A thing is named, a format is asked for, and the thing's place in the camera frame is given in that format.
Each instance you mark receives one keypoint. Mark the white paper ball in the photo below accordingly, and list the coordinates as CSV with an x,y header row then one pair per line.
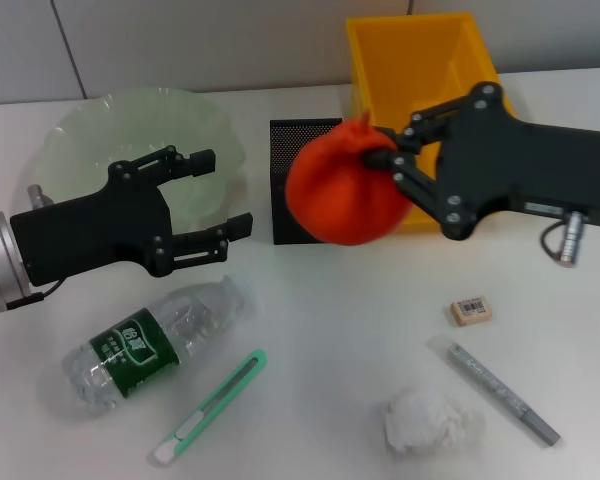
x,y
420,420

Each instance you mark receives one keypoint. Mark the silver left gripper connector stub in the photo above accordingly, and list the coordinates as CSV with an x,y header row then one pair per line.
x,y
37,196

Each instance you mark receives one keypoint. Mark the black mesh pen holder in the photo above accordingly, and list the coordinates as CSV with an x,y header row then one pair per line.
x,y
280,210

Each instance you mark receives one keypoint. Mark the clear bottle with green label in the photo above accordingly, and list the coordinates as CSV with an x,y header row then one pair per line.
x,y
130,350

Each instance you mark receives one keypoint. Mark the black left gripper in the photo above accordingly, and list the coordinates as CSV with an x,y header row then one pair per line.
x,y
90,235

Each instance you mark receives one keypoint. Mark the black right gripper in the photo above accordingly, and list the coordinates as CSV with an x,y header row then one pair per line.
x,y
520,165

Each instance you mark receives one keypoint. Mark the pale green glass fruit plate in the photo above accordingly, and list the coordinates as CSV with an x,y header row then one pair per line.
x,y
130,125

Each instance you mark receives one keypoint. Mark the grey pen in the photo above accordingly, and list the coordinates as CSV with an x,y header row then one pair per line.
x,y
505,396

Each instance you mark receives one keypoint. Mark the mint green utility knife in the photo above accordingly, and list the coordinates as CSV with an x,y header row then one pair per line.
x,y
210,407

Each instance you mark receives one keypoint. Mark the beige eraser with barcode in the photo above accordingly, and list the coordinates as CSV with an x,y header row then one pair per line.
x,y
472,311

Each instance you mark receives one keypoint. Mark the yellow plastic bin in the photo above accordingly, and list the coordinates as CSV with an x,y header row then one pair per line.
x,y
405,60

